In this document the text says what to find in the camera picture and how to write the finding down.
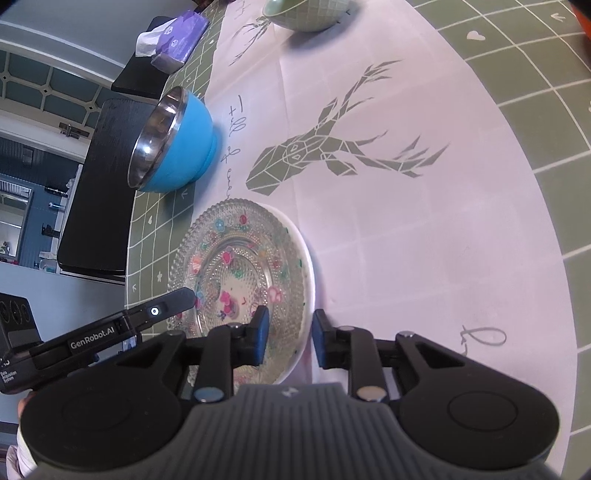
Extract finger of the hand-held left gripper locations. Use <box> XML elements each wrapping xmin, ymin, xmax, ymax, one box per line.
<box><xmin>122</xmin><ymin>287</ymin><xmax>198</xmax><ymax>335</ymax></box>

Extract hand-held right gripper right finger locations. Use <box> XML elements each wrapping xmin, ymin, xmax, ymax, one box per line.
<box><xmin>312</xmin><ymin>310</ymin><xmax>469</xmax><ymax>402</ymax></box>

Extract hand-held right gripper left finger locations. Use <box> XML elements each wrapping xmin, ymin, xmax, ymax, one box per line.
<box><xmin>115</xmin><ymin>305</ymin><xmax>271</xmax><ymax>403</ymax></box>

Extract white fruit-print plate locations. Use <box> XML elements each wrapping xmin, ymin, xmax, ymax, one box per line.
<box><xmin>259</xmin><ymin>205</ymin><xmax>316</xmax><ymax>386</ymax></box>

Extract flower-print glass plate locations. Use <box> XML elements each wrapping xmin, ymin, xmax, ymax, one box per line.
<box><xmin>168</xmin><ymin>198</ymin><xmax>309</xmax><ymax>388</ymax></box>

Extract blue steel bowl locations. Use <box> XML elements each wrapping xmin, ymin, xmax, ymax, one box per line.
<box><xmin>128</xmin><ymin>86</ymin><xmax>219</xmax><ymax>193</ymax></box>

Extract green ceramic bowl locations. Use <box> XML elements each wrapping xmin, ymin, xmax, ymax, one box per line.
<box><xmin>262</xmin><ymin>0</ymin><xmax>352</xmax><ymax>32</ymax></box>

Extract black chair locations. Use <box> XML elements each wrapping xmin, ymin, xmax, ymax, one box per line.
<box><xmin>57</xmin><ymin>99</ymin><xmax>160</xmax><ymax>280</ymax></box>
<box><xmin>112</xmin><ymin>16</ymin><xmax>185</xmax><ymax>100</ymax></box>

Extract pink deer-print table runner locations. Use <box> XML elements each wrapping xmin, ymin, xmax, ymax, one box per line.
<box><xmin>185</xmin><ymin>0</ymin><xmax>573</xmax><ymax>462</ymax></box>

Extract glass-paned white door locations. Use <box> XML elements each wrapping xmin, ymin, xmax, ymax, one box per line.
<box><xmin>0</xmin><ymin>41</ymin><xmax>162</xmax><ymax>139</ymax></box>

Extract purple tissue pack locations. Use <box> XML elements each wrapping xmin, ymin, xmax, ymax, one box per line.
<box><xmin>135</xmin><ymin>10</ymin><xmax>211</xmax><ymax>72</ymax></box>

